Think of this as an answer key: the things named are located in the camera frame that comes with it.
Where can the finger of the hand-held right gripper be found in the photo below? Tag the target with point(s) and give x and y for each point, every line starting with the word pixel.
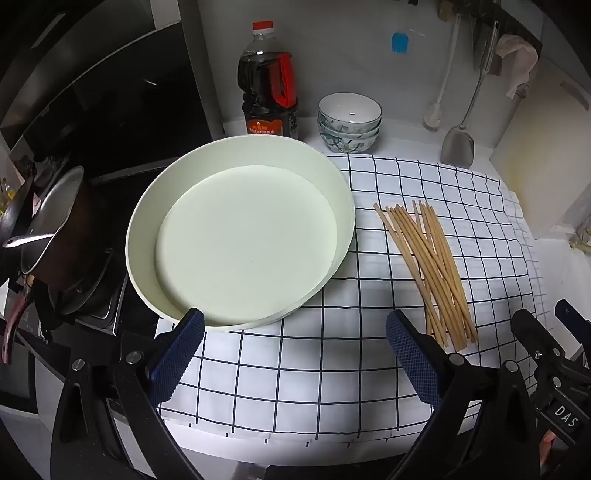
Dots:
pixel 531 330
pixel 570 318

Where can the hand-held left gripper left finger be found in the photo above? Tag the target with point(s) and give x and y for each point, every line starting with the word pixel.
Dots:
pixel 178 355

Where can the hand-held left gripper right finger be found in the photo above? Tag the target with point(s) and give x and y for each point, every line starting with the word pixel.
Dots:
pixel 415 364

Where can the pile of wooden chopsticks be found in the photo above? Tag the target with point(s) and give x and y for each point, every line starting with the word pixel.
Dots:
pixel 425 249

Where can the white round tray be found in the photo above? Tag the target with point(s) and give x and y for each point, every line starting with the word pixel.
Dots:
pixel 244 240

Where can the clear plastic bag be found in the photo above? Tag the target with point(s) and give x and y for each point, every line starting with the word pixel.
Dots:
pixel 579 242

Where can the black gas stove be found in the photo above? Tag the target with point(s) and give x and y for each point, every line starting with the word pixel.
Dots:
pixel 106 309

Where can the white black checked cloth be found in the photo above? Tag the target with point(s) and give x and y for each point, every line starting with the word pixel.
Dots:
pixel 300 369

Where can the dark wok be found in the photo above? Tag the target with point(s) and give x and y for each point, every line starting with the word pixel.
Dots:
pixel 87 240

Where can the white cutting board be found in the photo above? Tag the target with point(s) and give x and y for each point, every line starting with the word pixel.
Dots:
pixel 545 152

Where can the metal ladle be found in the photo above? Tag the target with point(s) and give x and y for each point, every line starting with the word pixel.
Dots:
pixel 27 241

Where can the metal spatula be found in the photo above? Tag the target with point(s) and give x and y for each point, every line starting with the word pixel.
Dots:
pixel 458 150

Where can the glass pan lid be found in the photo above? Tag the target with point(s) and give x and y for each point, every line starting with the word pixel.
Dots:
pixel 51 207

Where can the floral ceramic bowl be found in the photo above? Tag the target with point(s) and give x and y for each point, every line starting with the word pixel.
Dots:
pixel 349 108
pixel 332 134
pixel 346 145

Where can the white dish brush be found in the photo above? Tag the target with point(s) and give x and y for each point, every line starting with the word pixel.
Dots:
pixel 434 117

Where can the beige hanging rag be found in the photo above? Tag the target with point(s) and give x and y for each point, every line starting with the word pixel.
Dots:
pixel 519 60

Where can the black range hood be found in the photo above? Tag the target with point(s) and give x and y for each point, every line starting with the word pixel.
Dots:
pixel 115 92

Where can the dark soy sauce bottle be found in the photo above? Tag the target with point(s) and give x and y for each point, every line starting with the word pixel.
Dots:
pixel 263 92

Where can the blue silicone scraper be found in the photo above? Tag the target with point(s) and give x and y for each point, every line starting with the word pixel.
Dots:
pixel 400 44

